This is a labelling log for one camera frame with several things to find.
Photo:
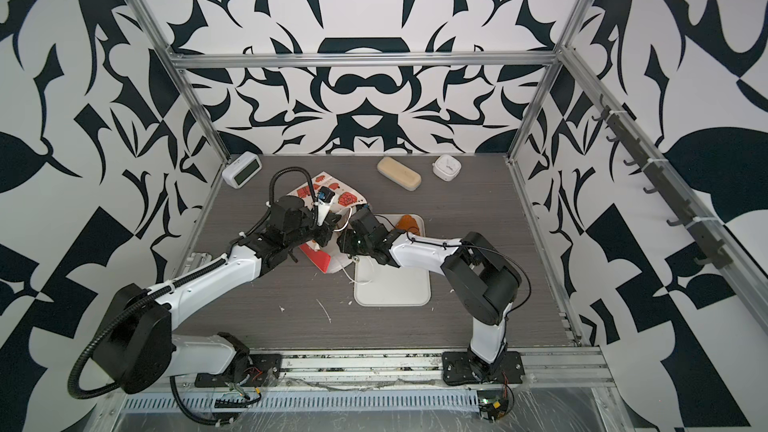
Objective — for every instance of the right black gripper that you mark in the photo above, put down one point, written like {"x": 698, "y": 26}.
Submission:
{"x": 348, "y": 240}

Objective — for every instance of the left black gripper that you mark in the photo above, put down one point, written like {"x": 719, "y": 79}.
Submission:
{"x": 326, "y": 228}

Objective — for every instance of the brown fake croissant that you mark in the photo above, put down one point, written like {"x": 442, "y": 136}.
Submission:
{"x": 409, "y": 224}

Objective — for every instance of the white red paper bag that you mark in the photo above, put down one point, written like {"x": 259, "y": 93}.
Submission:
{"x": 328, "y": 258}

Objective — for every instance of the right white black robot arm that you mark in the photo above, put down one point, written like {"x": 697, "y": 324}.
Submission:
{"x": 484, "y": 280}

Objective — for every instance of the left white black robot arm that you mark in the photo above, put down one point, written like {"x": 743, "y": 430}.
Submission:
{"x": 137, "y": 343}

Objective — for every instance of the white rectangular tray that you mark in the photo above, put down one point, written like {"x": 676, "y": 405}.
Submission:
{"x": 377, "y": 285}

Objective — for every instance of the beige oblong sponge block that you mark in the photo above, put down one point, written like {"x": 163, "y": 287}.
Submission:
{"x": 398, "y": 173}

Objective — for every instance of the white digital alarm clock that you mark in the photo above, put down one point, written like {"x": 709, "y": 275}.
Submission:
{"x": 241, "y": 170}

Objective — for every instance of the small white lidded container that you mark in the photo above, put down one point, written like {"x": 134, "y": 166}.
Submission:
{"x": 446, "y": 167}

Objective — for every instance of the small electronics board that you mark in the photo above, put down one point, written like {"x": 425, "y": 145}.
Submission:
{"x": 493, "y": 405}

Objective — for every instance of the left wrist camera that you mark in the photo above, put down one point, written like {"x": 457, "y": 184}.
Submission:
{"x": 325, "y": 195}

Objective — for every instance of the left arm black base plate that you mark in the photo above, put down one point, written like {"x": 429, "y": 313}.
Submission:
{"x": 253, "y": 371}

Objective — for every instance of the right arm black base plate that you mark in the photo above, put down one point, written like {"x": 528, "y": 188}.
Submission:
{"x": 465, "y": 368}

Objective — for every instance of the white slotted cable duct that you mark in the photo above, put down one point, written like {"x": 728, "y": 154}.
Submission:
{"x": 339, "y": 401}

